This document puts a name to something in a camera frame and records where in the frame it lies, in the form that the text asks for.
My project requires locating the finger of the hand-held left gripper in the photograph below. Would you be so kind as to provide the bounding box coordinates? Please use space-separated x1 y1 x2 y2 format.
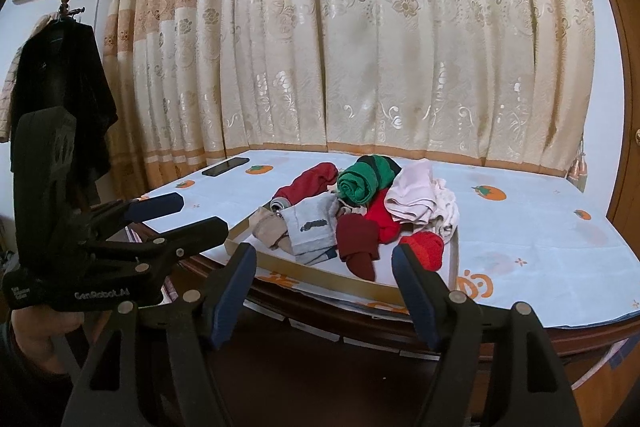
75 216 230 278
82 193 185 229

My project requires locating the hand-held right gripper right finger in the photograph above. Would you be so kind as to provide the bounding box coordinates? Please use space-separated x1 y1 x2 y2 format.
391 243 576 427

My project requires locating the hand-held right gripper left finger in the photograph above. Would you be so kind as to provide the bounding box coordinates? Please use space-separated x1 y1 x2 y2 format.
60 243 258 427

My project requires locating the bright red underwear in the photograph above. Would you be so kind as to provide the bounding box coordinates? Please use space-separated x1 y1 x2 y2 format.
362 189 402 244
400 232 445 272

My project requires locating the beige underwear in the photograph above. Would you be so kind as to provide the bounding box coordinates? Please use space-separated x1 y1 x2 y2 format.
250 207 293 253

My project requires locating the maroon underwear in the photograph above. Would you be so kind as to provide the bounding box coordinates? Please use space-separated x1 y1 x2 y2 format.
335 213 382 282

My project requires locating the shallow gold cardboard tray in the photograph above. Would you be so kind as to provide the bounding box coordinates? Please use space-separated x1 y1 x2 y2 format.
224 202 461 308

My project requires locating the pink underwear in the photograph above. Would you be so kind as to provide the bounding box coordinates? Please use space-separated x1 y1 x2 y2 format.
385 159 461 241

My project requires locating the grey underwear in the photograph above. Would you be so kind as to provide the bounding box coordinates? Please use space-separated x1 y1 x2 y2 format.
282 197 342 267

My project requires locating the green underwear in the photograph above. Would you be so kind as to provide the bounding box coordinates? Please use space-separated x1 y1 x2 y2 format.
336 155 402 208

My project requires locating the dark red underwear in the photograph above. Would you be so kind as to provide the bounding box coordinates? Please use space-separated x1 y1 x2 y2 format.
271 162 341 214

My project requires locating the wooden desk drawer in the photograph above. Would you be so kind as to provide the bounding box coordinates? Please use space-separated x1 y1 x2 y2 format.
200 302 501 427

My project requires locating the person's left forearm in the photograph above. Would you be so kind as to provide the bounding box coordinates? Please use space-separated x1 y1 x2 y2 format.
0 322 76 427

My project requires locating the person's left hand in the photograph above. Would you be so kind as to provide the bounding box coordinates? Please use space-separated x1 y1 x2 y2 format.
10 306 87 359

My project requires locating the black smartphone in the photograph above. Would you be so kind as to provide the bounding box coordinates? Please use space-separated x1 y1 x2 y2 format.
201 157 250 178

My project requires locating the black hanging garment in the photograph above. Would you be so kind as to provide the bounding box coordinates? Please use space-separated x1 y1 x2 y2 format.
10 19 119 208

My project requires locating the dark wooden desk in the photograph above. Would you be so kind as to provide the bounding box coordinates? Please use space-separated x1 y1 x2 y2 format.
125 227 640 408

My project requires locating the pale blue fruit-print tablecloth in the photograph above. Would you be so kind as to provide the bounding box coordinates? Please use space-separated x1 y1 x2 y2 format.
127 149 640 330

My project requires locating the curtain tassel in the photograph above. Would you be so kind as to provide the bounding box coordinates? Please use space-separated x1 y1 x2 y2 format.
567 134 589 192

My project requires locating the blue checked cloth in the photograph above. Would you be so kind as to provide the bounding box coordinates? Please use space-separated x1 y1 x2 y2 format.
607 337 630 371

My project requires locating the beige floral curtain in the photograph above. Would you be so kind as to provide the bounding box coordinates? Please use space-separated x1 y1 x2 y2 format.
102 0 598 180

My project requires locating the brown wooden door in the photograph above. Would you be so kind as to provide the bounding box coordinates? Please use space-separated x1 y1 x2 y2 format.
582 0 640 238

